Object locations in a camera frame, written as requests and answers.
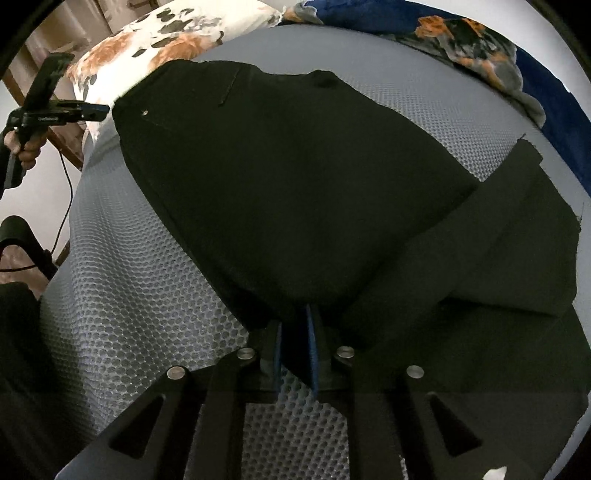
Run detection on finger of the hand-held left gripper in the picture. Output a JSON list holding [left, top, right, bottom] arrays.
[[69, 102, 110, 123]]

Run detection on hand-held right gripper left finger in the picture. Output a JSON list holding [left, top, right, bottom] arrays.
[[54, 320, 283, 480]]

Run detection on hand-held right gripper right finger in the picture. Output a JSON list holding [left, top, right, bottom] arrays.
[[305, 305, 542, 480]]

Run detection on black pants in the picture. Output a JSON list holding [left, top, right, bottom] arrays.
[[112, 60, 591, 462]]

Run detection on person's left hand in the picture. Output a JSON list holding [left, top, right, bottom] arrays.
[[2, 127, 48, 171]]

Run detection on white floral pillow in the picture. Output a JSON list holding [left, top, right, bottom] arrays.
[[67, 0, 283, 139]]

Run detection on black curved bar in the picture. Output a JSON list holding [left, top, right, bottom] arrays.
[[0, 215, 62, 280]]

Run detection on person's dark clothing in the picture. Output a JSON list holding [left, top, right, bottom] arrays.
[[0, 281, 98, 480]]

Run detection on blue printed blanket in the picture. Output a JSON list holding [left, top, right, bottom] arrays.
[[281, 0, 591, 197]]

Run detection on black cable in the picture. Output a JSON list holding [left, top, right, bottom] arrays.
[[0, 138, 75, 273]]

